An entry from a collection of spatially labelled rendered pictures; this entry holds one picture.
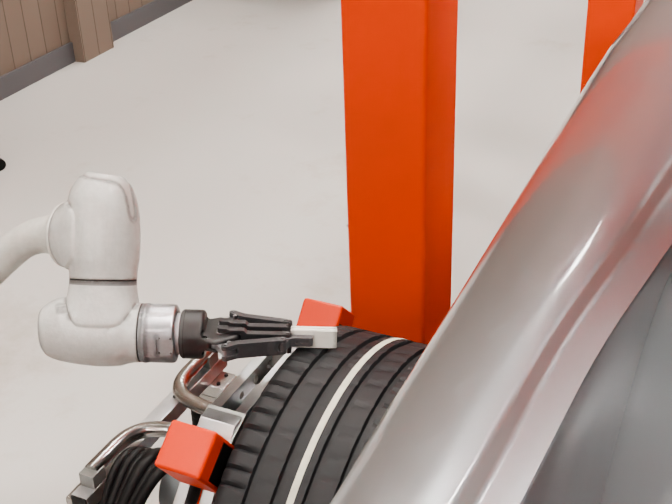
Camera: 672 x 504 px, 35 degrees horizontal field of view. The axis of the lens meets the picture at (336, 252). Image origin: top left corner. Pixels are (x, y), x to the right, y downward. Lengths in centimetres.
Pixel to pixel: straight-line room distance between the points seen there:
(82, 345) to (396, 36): 73
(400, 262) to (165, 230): 257
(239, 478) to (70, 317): 35
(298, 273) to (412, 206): 218
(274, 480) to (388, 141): 71
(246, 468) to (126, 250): 37
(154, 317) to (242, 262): 262
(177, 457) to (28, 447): 195
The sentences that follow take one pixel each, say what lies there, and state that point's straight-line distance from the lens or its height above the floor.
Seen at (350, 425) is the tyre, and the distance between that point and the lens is 147.
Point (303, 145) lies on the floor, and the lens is 517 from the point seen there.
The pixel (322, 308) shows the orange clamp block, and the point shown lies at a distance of 180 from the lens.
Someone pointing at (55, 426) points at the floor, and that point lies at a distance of 348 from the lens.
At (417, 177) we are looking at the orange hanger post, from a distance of 190.
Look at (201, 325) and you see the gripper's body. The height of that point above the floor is 123.
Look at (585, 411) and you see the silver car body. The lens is 100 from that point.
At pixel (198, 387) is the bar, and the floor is 97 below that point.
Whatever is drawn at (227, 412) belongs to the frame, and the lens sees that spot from 159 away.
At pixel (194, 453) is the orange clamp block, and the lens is 149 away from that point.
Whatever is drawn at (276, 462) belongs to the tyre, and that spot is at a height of 113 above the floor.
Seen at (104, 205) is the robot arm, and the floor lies 140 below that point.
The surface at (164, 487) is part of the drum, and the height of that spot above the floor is 88.
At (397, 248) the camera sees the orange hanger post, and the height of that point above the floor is 111.
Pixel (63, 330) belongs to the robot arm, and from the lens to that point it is 160.
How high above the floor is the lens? 210
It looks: 30 degrees down
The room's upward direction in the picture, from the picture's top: 2 degrees counter-clockwise
